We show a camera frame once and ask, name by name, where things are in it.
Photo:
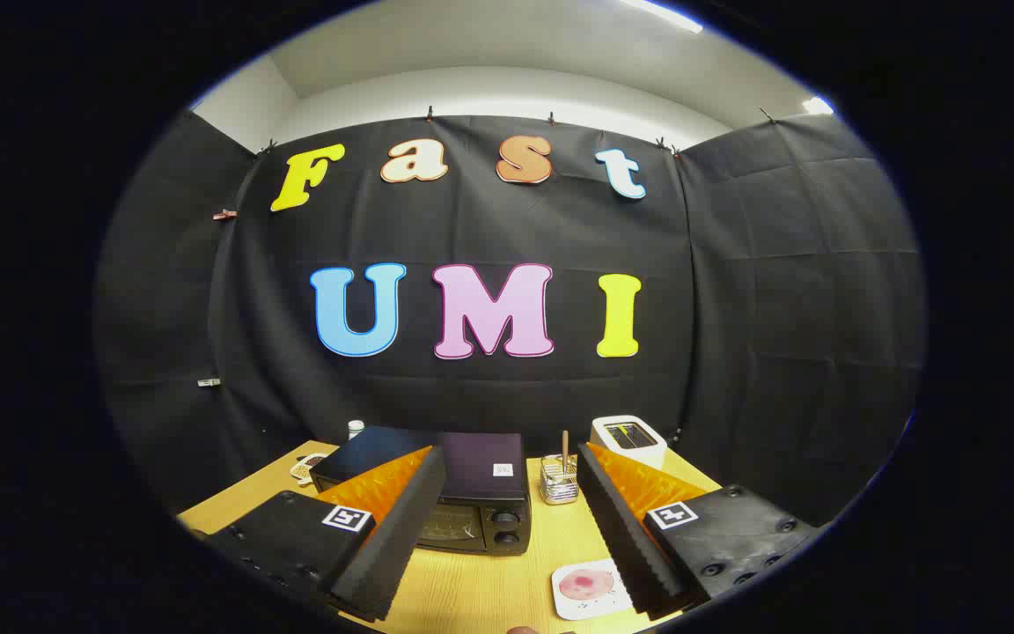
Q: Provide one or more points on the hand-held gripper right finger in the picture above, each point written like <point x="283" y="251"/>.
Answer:
<point x="621" y="528"/>

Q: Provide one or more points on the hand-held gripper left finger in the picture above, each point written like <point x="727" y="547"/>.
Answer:
<point x="401" y="528"/>

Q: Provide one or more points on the pink ham slice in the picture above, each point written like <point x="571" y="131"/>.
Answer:
<point x="586" y="584"/>

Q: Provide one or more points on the white square plate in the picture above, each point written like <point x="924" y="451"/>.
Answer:
<point x="579" y="606"/>

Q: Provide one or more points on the black toaster oven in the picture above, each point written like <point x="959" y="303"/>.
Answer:
<point x="481" y="462"/>

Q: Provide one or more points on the cream pop-up toaster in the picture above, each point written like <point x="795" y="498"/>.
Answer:
<point x="639" y="449"/>

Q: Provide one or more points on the wooden stick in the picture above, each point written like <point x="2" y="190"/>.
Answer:
<point x="565" y="445"/>

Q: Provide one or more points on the small white bottle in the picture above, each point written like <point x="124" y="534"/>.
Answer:
<point x="356" y="430"/>

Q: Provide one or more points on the small dish of snacks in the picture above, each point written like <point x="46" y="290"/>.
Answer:
<point x="306" y="467"/>

